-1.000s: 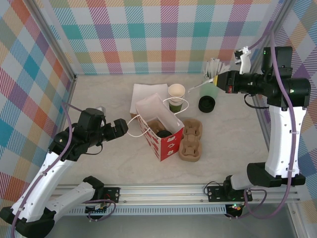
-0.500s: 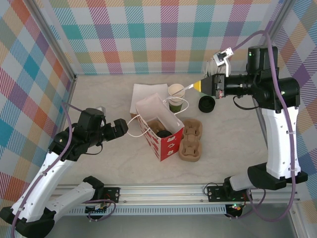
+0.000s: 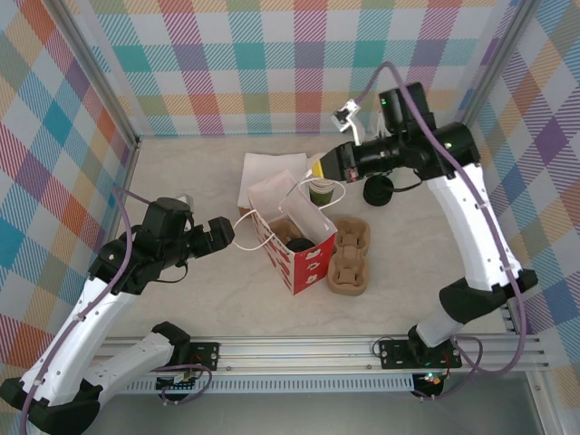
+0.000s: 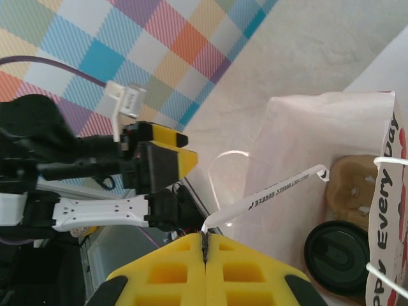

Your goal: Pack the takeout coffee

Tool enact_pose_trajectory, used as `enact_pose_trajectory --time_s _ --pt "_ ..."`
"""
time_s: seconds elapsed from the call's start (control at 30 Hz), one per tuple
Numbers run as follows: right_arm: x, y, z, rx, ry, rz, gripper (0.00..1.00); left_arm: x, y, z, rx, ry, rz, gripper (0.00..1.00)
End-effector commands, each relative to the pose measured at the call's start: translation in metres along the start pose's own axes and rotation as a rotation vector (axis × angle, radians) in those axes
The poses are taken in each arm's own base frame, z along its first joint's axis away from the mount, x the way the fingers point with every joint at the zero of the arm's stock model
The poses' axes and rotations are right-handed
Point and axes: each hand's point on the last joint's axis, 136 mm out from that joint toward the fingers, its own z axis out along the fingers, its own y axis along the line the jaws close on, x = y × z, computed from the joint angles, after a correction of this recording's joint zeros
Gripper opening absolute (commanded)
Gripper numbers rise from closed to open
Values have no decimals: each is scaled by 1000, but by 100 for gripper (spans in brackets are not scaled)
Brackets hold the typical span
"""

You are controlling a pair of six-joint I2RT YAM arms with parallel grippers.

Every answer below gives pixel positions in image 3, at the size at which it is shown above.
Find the aluminium frame post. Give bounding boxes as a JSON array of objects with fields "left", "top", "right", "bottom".
[
  {"left": 452, "top": 0, "right": 547, "bottom": 137},
  {"left": 44, "top": 0, "right": 141, "bottom": 150}
]

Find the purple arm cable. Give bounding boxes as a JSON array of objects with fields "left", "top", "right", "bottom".
[
  {"left": 20, "top": 186, "right": 213, "bottom": 435},
  {"left": 355, "top": 61, "right": 529, "bottom": 402}
]

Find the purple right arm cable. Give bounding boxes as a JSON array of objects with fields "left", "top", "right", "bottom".
[{"left": 355, "top": 61, "right": 529, "bottom": 402}]

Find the white red paper gift bag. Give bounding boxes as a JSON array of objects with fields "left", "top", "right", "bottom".
[{"left": 232, "top": 168, "right": 346, "bottom": 296}]

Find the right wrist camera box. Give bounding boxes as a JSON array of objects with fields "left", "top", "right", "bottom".
[{"left": 333, "top": 100, "right": 366, "bottom": 147}]

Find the white napkin stack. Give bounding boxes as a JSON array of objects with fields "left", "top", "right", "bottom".
[{"left": 238, "top": 152, "right": 310, "bottom": 209}]

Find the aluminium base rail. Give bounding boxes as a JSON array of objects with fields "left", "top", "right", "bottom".
[{"left": 97, "top": 334, "right": 547, "bottom": 373}]

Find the black plastic cup lid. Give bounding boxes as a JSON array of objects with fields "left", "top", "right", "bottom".
[
  {"left": 366, "top": 177, "right": 393, "bottom": 199},
  {"left": 363, "top": 189, "right": 391, "bottom": 208},
  {"left": 285, "top": 236, "right": 317, "bottom": 255}
]

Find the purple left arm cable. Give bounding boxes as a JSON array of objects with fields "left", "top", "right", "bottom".
[{"left": 20, "top": 186, "right": 213, "bottom": 435}]

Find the white slotted cable duct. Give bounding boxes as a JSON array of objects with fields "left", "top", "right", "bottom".
[{"left": 67, "top": 374, "right": 421, "bottom": 395}]

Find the aluminium side rail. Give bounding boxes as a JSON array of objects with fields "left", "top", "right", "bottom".
[
  {"left": 498, "top": 289, "right": 521, "bottom": 339},
  {"left": 85, "top": 142, "right": 141, "bottom": 318}
]

